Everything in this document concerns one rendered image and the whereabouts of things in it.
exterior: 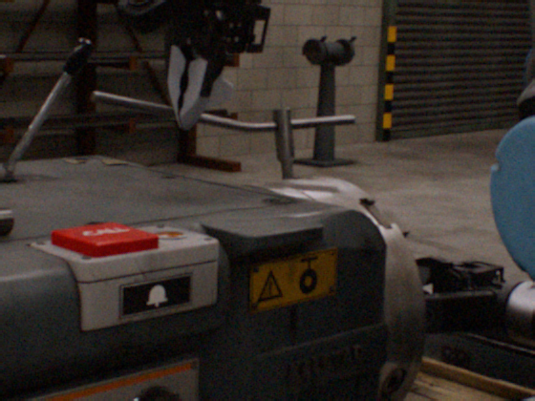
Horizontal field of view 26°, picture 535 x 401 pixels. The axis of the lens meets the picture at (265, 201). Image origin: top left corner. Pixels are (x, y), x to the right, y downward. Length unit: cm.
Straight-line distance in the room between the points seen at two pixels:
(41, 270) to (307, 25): 1040
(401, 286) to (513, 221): 55
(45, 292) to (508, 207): 33
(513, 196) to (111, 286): 30
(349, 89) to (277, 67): 110
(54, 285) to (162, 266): 9
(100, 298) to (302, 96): 1039
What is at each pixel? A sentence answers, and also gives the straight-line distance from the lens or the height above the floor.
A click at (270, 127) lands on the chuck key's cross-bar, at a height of 130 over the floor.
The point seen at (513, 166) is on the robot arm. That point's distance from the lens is 74.
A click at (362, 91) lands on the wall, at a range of 1190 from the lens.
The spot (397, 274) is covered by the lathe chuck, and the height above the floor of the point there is 115.
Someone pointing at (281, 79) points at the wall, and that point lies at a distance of 1096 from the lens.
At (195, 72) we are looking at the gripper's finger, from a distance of 126.
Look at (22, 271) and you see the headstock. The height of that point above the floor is 125.
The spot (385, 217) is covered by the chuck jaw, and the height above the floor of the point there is 120.
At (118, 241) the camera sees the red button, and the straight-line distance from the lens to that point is 85.
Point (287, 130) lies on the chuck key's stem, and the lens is 136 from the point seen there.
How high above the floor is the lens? 145
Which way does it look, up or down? 10 degrees down
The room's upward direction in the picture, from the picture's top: 2 degrees clockwise
